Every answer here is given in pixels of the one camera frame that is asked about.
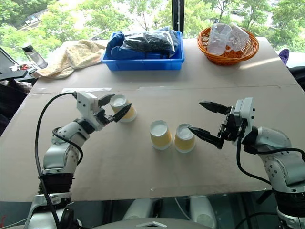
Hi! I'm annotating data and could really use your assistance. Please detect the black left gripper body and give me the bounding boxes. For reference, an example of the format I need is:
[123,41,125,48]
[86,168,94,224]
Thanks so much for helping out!
[94,104,115,126]

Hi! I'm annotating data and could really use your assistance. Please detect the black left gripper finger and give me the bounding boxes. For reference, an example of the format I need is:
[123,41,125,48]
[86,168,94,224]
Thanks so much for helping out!
[112,103,132,124]
[98,94,116,107]

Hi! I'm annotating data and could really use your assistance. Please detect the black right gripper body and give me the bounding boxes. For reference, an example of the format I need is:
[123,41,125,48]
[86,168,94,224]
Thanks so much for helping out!
[217,105,246,143]

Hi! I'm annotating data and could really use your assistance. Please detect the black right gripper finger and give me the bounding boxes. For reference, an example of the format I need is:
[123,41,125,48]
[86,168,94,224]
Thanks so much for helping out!
[187,126,226,150]
[199,101,233,115]

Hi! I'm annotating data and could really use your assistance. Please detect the yellow paper cup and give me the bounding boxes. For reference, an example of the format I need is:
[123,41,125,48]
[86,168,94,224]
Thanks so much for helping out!
[174,123,197,154]
[149,120,173,151]
[109,94,138,124]

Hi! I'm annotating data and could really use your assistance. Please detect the clear tape strip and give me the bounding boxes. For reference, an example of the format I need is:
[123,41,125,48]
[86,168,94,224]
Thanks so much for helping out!
[61,87,112,94]

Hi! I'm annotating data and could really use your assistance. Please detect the blue plastic bin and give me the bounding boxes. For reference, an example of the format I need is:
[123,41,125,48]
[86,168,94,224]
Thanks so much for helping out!
[101,30,186,72]

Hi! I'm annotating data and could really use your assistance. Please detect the orange woven basket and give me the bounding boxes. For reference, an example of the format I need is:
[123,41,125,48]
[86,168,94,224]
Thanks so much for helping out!
[197,25,260,66]

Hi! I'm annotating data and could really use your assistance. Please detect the blue cloth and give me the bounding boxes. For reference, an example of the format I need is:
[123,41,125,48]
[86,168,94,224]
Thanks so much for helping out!
[105,26,182,60]

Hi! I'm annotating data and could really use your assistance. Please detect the cream towel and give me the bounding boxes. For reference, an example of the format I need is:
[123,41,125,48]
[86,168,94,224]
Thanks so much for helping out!
[31,39,107,80]

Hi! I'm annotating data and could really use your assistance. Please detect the clear plastic measuring cup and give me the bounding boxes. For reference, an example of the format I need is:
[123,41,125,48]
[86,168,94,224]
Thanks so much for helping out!
[224,22,250,52]
[206,23,232,56]

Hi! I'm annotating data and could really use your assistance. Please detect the black items in clear bag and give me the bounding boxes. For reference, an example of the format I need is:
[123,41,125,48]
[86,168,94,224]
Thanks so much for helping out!
[122,31,176,59]

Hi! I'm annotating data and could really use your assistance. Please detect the white rounded robot leg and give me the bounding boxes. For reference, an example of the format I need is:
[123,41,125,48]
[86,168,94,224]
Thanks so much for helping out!
[122,198,153,220]
[189,195,218,229]

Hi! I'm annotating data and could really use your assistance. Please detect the clear water bottle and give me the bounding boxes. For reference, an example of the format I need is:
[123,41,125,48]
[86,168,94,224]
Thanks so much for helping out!
[21,42,49,70]

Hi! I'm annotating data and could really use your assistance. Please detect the purple object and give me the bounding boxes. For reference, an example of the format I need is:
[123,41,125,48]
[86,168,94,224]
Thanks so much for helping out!
[278,48,291,67]

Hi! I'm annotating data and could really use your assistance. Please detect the black side desk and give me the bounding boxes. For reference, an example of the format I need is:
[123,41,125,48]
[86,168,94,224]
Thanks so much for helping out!
[0,68,37,80]

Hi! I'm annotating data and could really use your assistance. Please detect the grey robot torso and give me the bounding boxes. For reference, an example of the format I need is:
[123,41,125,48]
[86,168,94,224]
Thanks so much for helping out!
[91,216,216,229]

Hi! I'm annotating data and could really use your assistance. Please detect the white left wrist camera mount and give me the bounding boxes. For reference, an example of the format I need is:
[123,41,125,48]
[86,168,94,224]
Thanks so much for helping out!
[75,91,107,131]

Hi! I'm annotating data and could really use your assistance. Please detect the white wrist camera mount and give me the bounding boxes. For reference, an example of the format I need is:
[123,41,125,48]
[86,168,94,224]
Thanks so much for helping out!
[233,97,256,138]
[75,91,107,131]

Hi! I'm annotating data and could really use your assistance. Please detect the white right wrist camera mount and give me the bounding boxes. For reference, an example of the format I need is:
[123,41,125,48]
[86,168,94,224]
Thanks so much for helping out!
[233,97,256,138]

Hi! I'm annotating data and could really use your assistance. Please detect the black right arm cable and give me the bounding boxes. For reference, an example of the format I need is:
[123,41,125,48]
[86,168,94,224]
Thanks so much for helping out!
[235,130,305,186]

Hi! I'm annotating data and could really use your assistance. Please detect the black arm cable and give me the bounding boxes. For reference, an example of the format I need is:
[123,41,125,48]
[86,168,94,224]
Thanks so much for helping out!
[34,92,83,229]
[235,130,305,186]

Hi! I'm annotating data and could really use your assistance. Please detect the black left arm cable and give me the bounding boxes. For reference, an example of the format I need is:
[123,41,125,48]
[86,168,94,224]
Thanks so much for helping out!
[34,92,83,229]

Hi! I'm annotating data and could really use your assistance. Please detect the black window frame post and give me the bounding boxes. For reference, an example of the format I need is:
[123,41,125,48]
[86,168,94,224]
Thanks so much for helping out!
[172,0,185,39]

